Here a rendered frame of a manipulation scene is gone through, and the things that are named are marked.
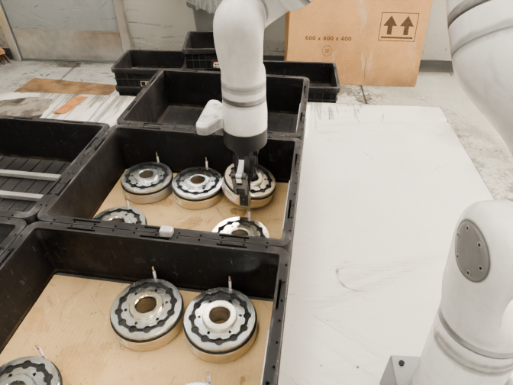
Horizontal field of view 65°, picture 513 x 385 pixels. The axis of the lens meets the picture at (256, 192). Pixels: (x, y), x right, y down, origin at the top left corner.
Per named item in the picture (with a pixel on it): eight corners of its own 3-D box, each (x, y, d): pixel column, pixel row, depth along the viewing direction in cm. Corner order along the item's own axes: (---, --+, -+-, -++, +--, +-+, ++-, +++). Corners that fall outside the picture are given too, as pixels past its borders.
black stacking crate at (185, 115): (305, 118, 111) (308, 79, 104) (298, 184, 88) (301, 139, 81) (166, 108, 116) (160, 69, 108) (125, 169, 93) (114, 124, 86)
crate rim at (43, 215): (302, 147, 82) (303, 137, 81) (290, 258, 59) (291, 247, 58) (115, 133, 87) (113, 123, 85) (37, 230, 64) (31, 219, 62)
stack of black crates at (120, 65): (198, 102, 263) (192, 50, 241) (188, 126, 240) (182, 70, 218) (137, 101, 265) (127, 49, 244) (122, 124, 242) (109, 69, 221)
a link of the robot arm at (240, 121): (208, 109, 72) (205, 76, 68) (270, 113, 71) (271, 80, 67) (194, 135, 65) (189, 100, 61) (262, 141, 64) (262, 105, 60)
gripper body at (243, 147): (262, 137, 64) (262, 183, 70) (270, 111, 70) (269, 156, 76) (217, 133, 65) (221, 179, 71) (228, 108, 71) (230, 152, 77)
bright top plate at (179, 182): (229, 173, 84) (229, 170, 84) (213, 203, 77) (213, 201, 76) (183, 165, 86) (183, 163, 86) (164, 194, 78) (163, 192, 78)
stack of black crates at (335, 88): (326, 140, 227) (336, 62, 199) (329, 172, 204) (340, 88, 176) (255, 137, 230) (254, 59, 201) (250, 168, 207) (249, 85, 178)
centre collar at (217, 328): (240, 305, 58) (240, 302, 58) (232, 335, 55) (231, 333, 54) (208, 299, 59) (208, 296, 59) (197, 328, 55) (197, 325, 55)
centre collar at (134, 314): (166, 292, 60) (166, 290, 60) (159, 321, 56) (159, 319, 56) (133, 292, 60) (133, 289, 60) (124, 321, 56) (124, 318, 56)
